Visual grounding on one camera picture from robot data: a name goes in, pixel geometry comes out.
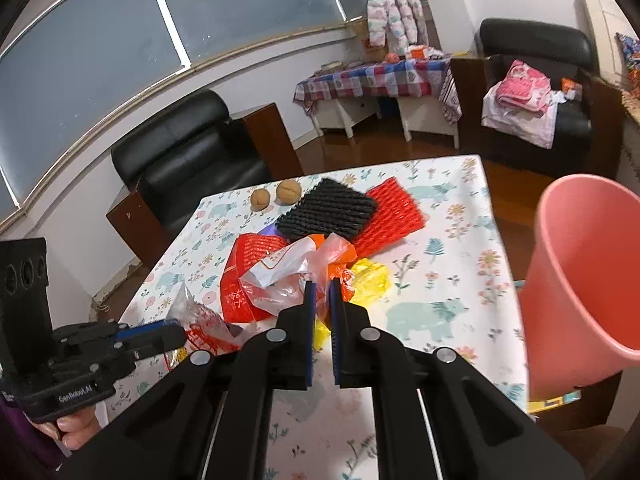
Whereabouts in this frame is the pink folded clothing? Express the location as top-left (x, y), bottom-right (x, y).
top-left (495, 60), bottom-right (551, 113)

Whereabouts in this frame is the large window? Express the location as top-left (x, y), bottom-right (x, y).
top-left (0, 0), bottom-right (361, 221)

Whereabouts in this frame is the orange plastic bag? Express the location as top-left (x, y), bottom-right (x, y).
top-left (307, 232), bottom-right (361, 306)

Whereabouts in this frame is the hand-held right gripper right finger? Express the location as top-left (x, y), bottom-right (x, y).
top-left (330, 277), bottom-right (586, 480)

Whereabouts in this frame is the red foam net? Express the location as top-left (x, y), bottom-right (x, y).
top-left (350, 178), bottom-right (427, 261)

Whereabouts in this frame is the pink plastic bin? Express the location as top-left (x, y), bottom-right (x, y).
top-left (518, 174), bottom-right (640, 402)

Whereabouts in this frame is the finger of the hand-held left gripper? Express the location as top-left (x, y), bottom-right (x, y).
top-left (131, 325), bottom-right (187, 361)
top-left (116, 321), bottom-right (173, 343)

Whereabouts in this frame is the colourful patterned pillow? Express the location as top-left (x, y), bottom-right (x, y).
top-left (615, 32), bottom-right (640, 95)

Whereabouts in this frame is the white cloth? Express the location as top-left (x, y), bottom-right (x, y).
top-left (481, 82), bottom-right (566, 150)

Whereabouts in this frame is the clear wrapper with red label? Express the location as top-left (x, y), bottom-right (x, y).
top-left (167, 280), bottom-right (261, 356)

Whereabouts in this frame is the white and red plastic bag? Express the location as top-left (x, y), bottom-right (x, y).
top-left (239, 237), bottom-right (321, 318)

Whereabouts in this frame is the floral tablecloth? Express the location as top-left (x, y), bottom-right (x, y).
top-left (107, 155), bottom-right (533, 480)

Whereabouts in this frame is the checkered tablecloth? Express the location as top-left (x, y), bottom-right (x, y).
top-left (293, 57), bottom-right (463, 123)

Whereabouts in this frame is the large walnut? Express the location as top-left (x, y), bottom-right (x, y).
top-left (276, 179), bottom-right (302, 205)

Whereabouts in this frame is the person's left forearm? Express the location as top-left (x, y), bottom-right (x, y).
top-left (0, 395), bottom-right (63, 471)

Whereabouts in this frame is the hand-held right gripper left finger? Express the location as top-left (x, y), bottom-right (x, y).
top-left (59, 280), bottom-right (317, 480)

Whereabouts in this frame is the yellow printed box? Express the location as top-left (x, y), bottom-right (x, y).
top-left (529, 389), bottom-right (583, 414)

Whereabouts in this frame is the white headboard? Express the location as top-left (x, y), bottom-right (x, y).
top-left (580, 0), bottom-right (640, 91)

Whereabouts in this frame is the pink patterned puffer jacket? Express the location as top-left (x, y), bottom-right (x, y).
top-left (366, 0), bottom-right (428, 51)

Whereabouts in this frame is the white low table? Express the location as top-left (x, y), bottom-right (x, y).
top-left (397, 94), bottom-right (461, 150)
top-left (312, 95), bottom-right (382, 139)

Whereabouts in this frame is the person's left hand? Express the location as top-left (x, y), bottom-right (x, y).
top-left (31, 402), bottom-right (103, 450)

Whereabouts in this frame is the black foam net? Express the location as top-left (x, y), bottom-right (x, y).
top-left (275, 177), bottom-right (378, 243)

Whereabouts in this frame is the black armchair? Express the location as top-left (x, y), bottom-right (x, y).
top-left (106, 89), bottom-right (304, 271)
top-left (450, 17), bottom-right (628, 181)

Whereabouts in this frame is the yellow cellophane wrapper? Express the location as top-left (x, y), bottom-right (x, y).
top-left (314, 257), bottom-right (392, 351)

